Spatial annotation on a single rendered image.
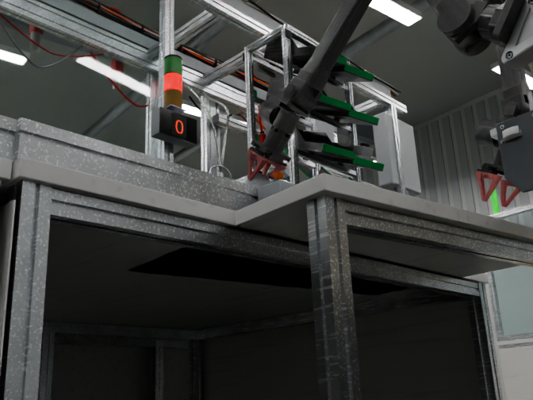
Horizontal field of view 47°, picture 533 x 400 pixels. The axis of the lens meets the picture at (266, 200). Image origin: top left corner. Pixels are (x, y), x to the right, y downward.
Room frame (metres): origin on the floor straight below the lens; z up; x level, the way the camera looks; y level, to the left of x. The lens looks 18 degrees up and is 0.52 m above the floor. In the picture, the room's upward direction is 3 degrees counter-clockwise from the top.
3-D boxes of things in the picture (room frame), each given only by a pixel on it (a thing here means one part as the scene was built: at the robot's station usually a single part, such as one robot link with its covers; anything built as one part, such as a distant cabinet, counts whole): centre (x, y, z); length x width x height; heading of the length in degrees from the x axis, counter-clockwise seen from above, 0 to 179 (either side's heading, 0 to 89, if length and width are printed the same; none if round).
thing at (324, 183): (1.47, -0.22, 0.84); 0.90 x 0.70 x 0.03; 129
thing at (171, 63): (1.46, 0.24, 1.38); 0.05 x 0.05 x 0.05
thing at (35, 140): (1.21, 0.10, 0.91); 0.89 x 0.06 x 0.11; 137
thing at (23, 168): (1.82, 0.35, 0.84); 1.50 x 1.41 x 0.03; 137
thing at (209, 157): (2.85, 0.27, 1.56); 0.09 x 0.04 x 1.39; 137
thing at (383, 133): (3.16, -0.74, 1.42); 0.30 x 0.09 x 1.13; 137
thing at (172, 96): (1.46, 0.24, 1.28); 0.05 x 0.05 x 0.05
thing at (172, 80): (1.46, 0.24, 1.33); 0.05 x 0.05 x 0.05
